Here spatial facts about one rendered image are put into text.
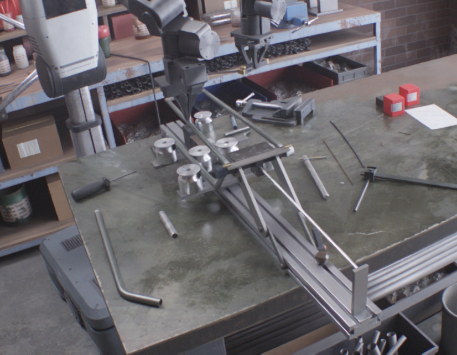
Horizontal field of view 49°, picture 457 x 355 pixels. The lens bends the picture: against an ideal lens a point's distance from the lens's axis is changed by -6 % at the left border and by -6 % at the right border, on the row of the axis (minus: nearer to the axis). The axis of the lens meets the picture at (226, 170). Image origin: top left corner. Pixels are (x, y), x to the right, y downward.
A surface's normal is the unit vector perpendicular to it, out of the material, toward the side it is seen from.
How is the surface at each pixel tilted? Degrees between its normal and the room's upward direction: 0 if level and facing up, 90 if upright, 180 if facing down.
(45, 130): 94
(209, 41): 91
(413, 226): 0
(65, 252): 0
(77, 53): 90
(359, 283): 90
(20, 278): 0
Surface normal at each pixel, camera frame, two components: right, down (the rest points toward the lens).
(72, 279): -0.11, -0.87
